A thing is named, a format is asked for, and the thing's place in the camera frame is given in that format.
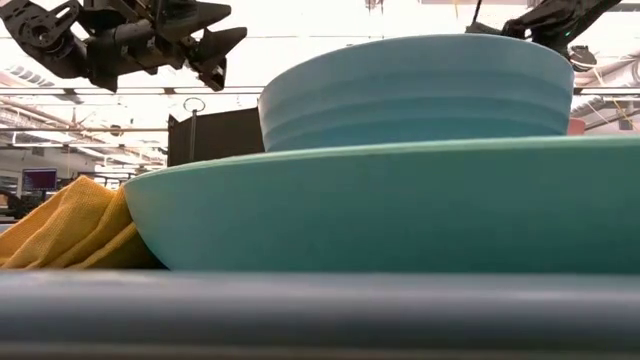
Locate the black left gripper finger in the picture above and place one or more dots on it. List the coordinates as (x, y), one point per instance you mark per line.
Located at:
(195, 17)
(217, 50)

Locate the yellow cloth napkin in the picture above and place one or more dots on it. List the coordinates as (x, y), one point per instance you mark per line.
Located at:
(70, 225)

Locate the blue bowl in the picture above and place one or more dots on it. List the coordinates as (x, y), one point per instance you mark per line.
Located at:
(415, 95)

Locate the teal plate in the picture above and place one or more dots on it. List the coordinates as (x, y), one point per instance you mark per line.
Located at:
(380, 210)

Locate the blue plastic tray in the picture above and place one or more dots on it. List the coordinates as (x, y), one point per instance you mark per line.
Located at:
(320, 315)

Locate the pink cup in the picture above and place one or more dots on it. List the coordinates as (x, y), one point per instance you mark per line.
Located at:
(576, 126)

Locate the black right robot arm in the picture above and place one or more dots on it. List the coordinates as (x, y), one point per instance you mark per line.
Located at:
(555, 20)

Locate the black partition screen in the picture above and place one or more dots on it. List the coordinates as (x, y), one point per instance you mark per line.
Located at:
(220, 137)

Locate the background computer monitor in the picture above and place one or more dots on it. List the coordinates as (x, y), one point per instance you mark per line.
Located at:
(39, 179)

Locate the long ceiling light rail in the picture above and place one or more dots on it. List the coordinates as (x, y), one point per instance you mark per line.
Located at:
(150, 90)

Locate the black background workstation frame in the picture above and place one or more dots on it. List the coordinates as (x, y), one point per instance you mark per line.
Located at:
(115, 177)

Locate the white ceiling duct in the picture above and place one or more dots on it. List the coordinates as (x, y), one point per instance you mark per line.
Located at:
(600, 107)

